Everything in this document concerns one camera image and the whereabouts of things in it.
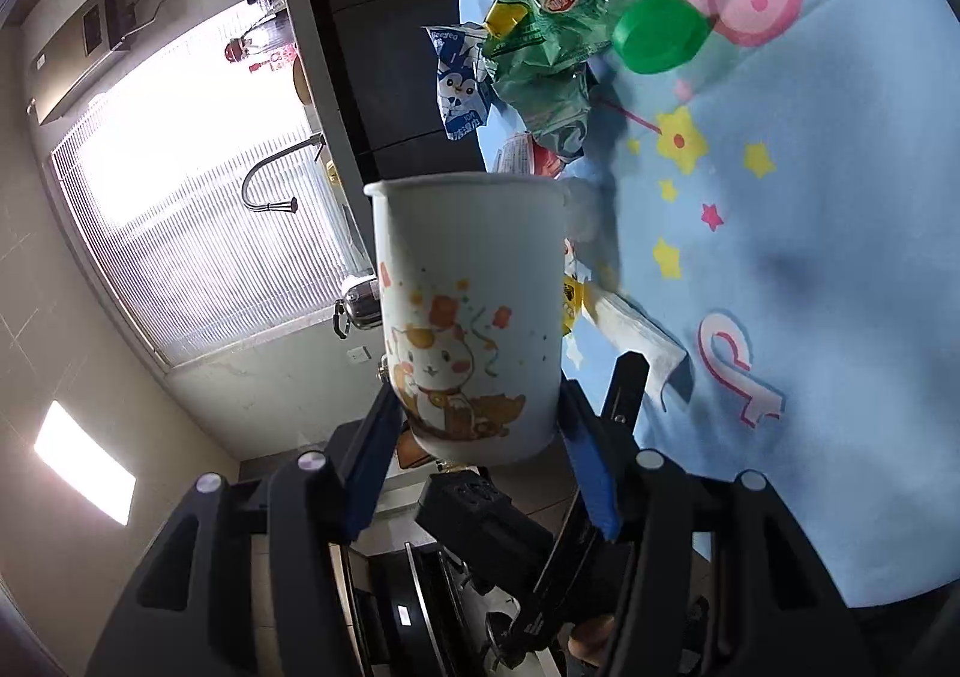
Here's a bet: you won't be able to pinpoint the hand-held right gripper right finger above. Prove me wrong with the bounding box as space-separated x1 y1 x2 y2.
559 381 878 677

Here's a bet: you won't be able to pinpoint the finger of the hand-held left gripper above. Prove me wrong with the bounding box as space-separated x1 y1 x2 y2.
598 351 651 453
416 471 557 593

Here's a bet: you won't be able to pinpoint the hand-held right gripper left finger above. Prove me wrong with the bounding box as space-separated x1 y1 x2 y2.
82 383 406 677

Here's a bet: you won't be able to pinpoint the white orange paper bag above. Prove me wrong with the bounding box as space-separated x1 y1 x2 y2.
589 288 689 394

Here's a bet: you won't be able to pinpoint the yellow wrapper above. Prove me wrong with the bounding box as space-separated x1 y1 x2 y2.
561 242 587 338

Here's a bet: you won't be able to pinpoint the red white sauce packet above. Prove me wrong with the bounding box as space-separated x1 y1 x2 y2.
491 131 565 180

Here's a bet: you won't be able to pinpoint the person's left hand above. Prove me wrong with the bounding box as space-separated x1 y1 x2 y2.
568 613 617 669

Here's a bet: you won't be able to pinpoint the black stove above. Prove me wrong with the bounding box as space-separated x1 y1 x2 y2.
349 540 485 677

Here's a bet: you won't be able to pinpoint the steel kettle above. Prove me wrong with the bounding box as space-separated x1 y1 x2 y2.
332 275 382 342

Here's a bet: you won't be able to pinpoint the blue cartoon printed tablecloth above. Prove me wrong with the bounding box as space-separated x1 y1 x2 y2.
454 0 960 610

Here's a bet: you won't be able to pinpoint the ceiling light panel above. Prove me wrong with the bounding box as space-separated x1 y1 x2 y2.
33 400 138 527

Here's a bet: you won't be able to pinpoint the window blinds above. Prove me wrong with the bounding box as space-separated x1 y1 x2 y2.
49 9 370 372

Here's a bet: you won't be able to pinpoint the steel kitchen faucet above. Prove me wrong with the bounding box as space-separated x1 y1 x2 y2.
241 134 326 215

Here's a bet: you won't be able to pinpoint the crumpled green snack packet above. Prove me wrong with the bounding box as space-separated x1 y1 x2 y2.
480 0 674 162

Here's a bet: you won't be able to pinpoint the blue white penguin wrapper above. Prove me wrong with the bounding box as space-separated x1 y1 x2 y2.
424 23 497 143

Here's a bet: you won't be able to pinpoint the green plastic lid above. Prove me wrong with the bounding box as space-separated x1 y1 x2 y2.
611 0 710 76

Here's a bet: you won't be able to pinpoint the grey kitchen counter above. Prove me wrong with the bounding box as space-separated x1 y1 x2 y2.
266 0 377 277

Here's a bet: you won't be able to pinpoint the dark kitchen cabinets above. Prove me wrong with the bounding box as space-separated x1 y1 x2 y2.
289 0 485 198

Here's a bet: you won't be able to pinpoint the white wall water heater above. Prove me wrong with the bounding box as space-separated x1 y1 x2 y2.
26 0 137 127

